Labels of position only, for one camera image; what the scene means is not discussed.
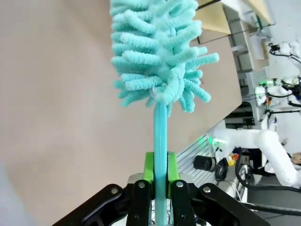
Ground thick black cable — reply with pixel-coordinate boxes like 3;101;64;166
235;162;301;193

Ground grooved aluminium base plate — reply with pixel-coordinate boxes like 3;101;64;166
175;133;237;189

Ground teal microfiber duster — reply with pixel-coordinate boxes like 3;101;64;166
110;0;220;226

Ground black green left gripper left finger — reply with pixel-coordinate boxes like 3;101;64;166
51;152;156;226

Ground light wooden shelf board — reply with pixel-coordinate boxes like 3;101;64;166
194;0;276;36

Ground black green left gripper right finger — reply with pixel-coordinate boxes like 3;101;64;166
166;152;271;226

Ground black cylindrical canister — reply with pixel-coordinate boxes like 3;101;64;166
193;155;217;172

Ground white vented cabinet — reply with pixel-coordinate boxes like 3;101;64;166
245;67;269;123

